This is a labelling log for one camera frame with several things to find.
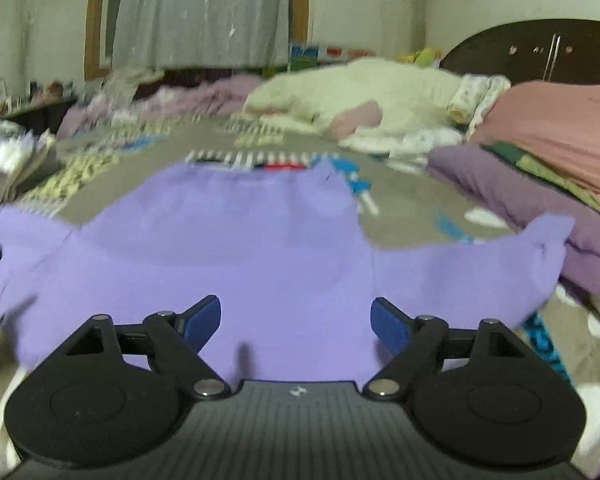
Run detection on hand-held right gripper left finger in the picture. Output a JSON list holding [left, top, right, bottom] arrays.
[[62, 295, 231, 401]]

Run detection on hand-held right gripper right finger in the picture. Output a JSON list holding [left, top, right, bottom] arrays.
[[362, 297, 531, 401]]

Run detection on purple sweater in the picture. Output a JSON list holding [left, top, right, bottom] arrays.
[[0, 160, 576, 385]]

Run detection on beige crumpled clothes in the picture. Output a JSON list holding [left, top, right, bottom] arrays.
[[105, 67, 166, 92]]

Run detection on cartoon printed blanket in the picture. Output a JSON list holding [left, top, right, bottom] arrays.
[[0, 115, 600, 478]]

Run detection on dark side table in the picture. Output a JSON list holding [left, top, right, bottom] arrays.
[[0, 97, 76, 136]]

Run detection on clutter of small items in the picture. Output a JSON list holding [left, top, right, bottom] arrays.
[[0, 77, 76, 111]]

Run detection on purple pillow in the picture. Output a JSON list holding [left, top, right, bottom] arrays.
[[427, 145, 600, 306]]

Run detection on green patterned pillow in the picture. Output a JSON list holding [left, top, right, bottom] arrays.
[[482, 142, 600, 222]]

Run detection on purple floral quilt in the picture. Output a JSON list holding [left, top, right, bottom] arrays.
[[57, 75, 263, 137]]

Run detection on white floral blanket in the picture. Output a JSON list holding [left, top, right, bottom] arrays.
[[340, 74, 511, 157]]

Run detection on cream quilt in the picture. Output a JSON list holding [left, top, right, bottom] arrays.
[[242, 58, 463, 141]]

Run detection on pink pillow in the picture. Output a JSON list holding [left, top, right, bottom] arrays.
[[467, 80, 600, 211]]

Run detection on yellow green plush toy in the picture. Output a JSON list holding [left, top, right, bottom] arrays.
[[397, 47, 443, 67]]

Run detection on dark wooden headboard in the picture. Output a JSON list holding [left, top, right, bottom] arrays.
[[440, 19, 600, 86]]

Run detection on grey curtain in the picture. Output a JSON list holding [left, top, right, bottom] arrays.
[[112, 0, 291, 68]]

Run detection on wooden window frame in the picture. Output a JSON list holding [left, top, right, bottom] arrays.
[[84, 0, 311, 81]]

